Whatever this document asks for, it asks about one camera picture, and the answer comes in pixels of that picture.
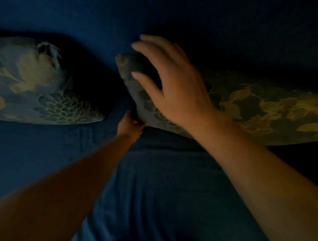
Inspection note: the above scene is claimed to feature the blue bed sheet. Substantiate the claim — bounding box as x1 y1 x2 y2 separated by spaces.
0 0 318 241

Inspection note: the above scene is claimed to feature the person's right forearm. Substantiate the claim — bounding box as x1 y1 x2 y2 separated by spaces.
191 110 318 241

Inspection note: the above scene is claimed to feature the person's left forearm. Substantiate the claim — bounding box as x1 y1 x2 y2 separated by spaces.
0 134 136 241

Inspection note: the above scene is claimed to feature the grey floral pillow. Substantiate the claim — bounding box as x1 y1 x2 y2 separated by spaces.
0 37 106 125
115 53 318 146

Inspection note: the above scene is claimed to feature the person's left hand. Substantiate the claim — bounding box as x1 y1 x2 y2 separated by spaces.
116 110 145 144

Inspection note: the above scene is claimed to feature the person's right hand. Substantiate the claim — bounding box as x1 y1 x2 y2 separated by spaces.
131 34 219 136

